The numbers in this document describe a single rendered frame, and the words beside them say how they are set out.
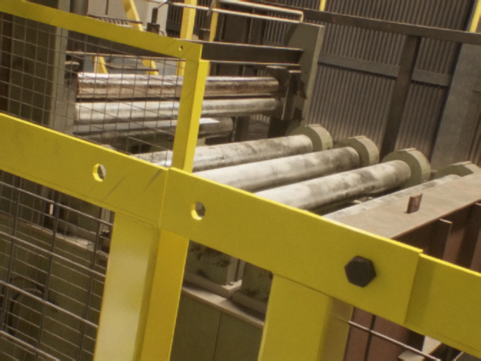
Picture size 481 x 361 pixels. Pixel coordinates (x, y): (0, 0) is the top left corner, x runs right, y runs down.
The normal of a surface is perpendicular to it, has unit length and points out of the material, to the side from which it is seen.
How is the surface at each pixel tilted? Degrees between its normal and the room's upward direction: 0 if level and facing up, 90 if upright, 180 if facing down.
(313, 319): 90
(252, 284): 90
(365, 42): 90
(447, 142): 90
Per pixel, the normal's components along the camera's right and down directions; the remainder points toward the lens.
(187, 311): -0.55, 0.11
